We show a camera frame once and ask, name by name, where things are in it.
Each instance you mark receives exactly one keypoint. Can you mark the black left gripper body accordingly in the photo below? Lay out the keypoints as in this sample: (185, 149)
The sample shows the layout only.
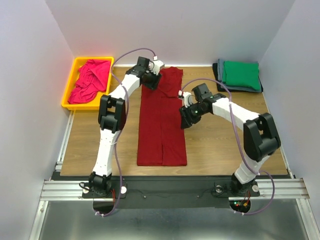
(151, 80)

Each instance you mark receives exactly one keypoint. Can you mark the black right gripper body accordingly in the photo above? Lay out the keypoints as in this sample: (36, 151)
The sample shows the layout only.
(194, 112)

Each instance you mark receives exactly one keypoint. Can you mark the dark red t-shirt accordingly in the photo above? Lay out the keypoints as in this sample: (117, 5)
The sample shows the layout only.
(161, 141)

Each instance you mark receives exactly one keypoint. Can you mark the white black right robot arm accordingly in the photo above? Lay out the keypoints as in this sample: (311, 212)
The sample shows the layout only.
(260, 135)

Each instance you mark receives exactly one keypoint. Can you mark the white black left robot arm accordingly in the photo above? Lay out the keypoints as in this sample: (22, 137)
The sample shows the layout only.
(112, 116)

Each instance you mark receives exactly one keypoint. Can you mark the folded black t-shirt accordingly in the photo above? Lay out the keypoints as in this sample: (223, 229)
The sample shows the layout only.
(216, 71)

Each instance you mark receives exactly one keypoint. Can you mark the pink t-shirt in bin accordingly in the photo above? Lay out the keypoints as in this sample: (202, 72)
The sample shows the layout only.
(93, 78)

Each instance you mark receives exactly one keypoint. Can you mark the folded green t-shirt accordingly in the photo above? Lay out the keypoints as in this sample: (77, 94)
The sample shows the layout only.
(241, 74)

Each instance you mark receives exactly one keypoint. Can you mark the yellow plastic bin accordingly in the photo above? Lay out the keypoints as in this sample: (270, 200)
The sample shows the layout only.
(71, 83)

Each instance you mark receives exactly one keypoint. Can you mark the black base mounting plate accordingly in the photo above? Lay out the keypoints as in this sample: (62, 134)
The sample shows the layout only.
(172, 192)

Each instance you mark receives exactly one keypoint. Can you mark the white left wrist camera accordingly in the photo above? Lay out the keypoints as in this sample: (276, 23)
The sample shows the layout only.
(156, 66)

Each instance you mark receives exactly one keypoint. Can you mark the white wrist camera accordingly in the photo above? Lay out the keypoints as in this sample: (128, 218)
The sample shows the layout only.
(156, 66)
(186, 97)

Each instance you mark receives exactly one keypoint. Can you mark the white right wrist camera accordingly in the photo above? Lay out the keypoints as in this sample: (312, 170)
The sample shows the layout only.
(186, 97)

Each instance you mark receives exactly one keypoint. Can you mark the aluminium extrusion rail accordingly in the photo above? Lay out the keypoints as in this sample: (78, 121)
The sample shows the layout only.
(282, 189)

